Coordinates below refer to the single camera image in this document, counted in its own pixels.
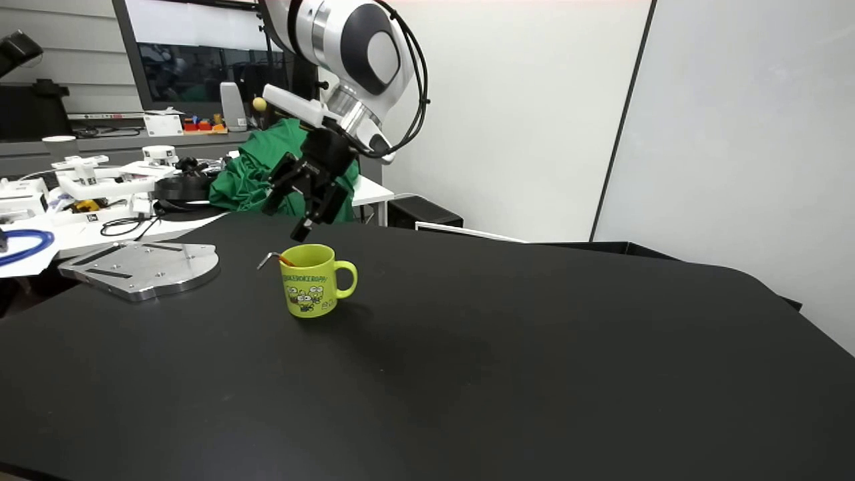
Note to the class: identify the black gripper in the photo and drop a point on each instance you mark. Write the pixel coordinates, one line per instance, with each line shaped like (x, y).
(316, 176)

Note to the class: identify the small metal spoon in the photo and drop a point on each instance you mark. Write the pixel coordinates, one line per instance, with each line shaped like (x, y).
(267, 260)

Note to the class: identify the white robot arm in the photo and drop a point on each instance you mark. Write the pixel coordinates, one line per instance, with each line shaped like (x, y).
(378, 105)

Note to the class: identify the yellow-green mug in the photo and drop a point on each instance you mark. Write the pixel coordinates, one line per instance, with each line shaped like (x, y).
(316, 280)

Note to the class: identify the green cloth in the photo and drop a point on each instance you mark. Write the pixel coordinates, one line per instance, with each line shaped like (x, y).
(243, 182)

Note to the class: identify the black box under table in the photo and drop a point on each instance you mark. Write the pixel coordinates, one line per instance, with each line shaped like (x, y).
(407, 213)

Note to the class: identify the grey speaker box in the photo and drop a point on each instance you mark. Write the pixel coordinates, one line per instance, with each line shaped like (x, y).
(234, 105)

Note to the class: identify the white container on counter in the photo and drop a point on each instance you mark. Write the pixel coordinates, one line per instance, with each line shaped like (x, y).
(163, 121)

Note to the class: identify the grey metal plate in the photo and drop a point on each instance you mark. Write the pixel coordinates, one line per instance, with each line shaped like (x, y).
(144, 272)

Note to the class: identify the dark monitor screen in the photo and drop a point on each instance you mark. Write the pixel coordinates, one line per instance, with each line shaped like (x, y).
(186, 50)

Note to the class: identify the white side table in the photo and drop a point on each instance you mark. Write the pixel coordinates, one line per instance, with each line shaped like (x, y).
(85, 205)

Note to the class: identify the black diagonal pole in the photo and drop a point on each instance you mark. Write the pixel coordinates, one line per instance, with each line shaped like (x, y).
(624, 116)

